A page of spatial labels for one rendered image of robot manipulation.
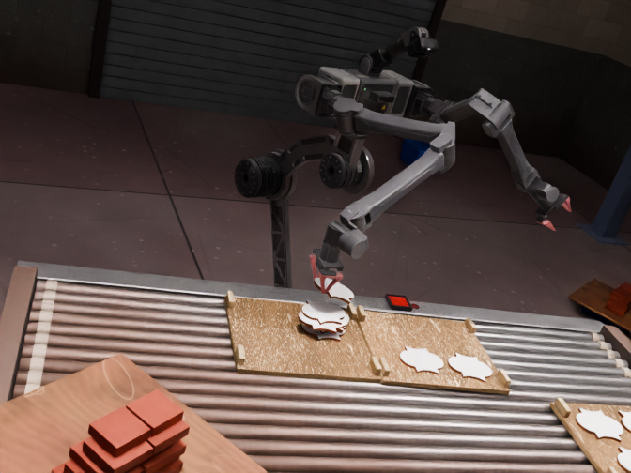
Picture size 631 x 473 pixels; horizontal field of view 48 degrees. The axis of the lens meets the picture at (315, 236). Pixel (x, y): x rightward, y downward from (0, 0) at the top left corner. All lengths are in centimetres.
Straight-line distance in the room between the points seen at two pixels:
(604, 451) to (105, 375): 134
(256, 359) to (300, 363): 12
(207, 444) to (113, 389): 24
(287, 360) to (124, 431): 87
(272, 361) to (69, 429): 65
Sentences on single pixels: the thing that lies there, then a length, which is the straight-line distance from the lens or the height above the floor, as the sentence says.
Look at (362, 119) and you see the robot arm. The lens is 237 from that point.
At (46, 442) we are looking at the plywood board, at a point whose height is 104.
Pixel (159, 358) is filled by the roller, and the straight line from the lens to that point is 192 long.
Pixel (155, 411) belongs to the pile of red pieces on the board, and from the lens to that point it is 123.
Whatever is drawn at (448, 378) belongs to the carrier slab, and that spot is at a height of 94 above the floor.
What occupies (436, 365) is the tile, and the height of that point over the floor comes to 95.
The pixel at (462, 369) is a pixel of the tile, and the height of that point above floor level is 95.
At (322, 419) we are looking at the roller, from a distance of 186.
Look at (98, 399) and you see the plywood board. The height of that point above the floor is 104.
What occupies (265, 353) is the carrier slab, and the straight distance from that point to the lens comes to 199.
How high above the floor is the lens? 209
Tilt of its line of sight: 25 degrees down
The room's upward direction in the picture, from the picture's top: 16 degrees clockwise
